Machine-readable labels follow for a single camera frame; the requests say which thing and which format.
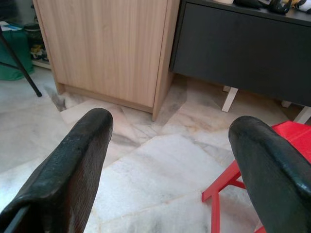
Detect black pouch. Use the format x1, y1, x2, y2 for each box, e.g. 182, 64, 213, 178
233, 0, 262, 10

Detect black tripod stand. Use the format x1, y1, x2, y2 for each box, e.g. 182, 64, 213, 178
0, 24, 43, 98

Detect green bag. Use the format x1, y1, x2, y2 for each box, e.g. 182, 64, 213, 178
0, 23, 35, 81

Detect white papers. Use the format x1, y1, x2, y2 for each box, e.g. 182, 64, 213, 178
0, 21, 23, 33

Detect light wooden cabinet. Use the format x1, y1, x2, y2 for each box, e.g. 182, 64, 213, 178
33, 0, 180, 121

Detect black tape dispenser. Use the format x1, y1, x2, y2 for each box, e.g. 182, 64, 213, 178
268, 0, 292, 16

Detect black low console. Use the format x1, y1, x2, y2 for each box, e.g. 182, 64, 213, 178
169, 0, 311, 124

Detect red plastic stool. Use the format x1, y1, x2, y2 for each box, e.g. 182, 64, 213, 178
202, 120, 311, 233

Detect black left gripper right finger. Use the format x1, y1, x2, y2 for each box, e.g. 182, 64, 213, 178
229, 115, 311, 233

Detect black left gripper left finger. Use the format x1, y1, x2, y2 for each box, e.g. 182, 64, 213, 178
0, 108, 114, 233

